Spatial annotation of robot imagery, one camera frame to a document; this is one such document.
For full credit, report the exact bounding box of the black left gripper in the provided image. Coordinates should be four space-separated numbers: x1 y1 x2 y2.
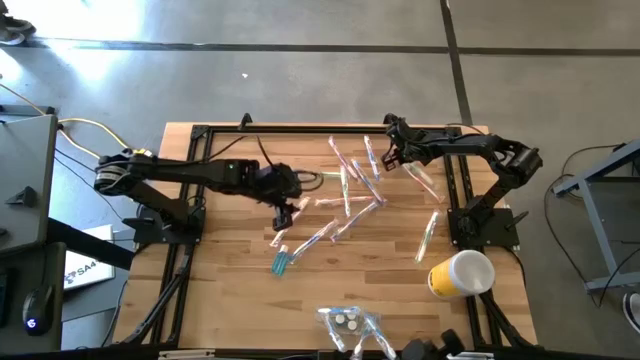
253 160 305 233

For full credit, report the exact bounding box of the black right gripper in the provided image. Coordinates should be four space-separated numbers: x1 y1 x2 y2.
380 112 427 170

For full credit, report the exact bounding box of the orange toothbrush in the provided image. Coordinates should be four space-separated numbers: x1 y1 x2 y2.
268 195 312 250
313 194 376 208
402 164 446 204

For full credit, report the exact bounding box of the clear acrylic organizer box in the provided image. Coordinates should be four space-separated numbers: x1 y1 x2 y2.
314 304 385 354

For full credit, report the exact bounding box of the wrapped pink toothbrush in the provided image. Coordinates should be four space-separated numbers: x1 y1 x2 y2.
327 134 360 181

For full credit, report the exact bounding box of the yellow white wipes canister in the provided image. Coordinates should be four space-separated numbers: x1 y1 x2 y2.
427 249 497 300

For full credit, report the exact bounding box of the black diagonal bar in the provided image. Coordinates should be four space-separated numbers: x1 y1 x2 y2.
46 217 136 272

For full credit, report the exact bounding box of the white printed box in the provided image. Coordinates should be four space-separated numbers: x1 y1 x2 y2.
63 223 117 292

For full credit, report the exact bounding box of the silver aluminium extrusion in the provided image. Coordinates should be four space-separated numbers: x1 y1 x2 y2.
444 350 496 360

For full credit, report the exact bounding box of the black wedge stand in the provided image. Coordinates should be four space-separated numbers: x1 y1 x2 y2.
4 185 39 209

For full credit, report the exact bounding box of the black computer mouse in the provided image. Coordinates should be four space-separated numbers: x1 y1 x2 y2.
21 283 55 337

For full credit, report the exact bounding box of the grey desk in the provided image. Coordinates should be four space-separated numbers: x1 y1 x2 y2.
0 113 59 257

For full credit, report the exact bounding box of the person's shoe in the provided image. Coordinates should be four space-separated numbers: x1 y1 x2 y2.
0 10 37 47
621 290 640 335

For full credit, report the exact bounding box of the dark desk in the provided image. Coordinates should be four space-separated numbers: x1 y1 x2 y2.
0 242 67 357

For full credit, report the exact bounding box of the black aluminium table frame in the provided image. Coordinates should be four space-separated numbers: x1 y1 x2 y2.
119 112 539 351

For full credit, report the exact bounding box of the black leader arm handle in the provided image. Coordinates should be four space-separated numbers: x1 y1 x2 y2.
401 328 467 360

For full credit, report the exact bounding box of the black floor cable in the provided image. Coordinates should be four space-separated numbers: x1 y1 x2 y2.
541 143 640 310

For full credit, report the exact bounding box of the grey metal table frame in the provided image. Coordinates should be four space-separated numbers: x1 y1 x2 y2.
551 138 640 294

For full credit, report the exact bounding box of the yellow cable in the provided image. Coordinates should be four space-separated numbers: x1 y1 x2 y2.
0 82 154 161

